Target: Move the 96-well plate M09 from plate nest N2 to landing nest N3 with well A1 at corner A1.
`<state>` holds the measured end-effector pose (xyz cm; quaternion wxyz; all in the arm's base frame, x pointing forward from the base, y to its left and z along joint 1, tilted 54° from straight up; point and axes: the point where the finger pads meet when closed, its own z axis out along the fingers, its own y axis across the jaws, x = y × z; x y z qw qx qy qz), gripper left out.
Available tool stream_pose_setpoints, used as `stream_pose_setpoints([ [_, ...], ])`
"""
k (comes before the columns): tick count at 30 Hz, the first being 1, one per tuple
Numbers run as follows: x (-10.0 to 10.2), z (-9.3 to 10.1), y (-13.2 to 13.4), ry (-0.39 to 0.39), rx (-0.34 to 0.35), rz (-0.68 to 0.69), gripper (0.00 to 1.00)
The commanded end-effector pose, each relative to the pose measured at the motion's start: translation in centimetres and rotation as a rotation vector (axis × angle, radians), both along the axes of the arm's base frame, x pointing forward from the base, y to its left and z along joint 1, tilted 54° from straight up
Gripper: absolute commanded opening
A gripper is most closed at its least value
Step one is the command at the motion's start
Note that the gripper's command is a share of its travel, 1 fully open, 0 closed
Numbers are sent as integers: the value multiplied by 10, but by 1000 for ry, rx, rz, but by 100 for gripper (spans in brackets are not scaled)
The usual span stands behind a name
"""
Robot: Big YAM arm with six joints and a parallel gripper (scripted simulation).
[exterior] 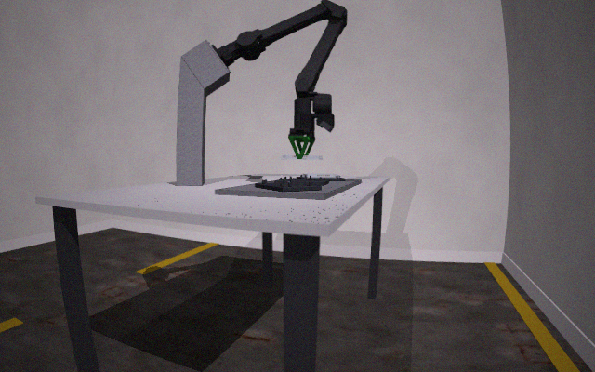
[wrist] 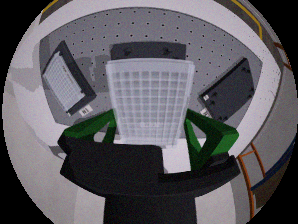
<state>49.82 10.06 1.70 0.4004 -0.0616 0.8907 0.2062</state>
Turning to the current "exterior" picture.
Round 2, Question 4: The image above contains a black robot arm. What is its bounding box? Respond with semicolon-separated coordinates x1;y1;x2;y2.
212;0;348;132

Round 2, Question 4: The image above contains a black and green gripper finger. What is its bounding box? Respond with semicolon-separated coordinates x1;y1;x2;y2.
296;139;315;155
288;136;310;159

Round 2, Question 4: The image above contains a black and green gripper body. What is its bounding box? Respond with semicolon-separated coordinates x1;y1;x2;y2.
288;113;315;138

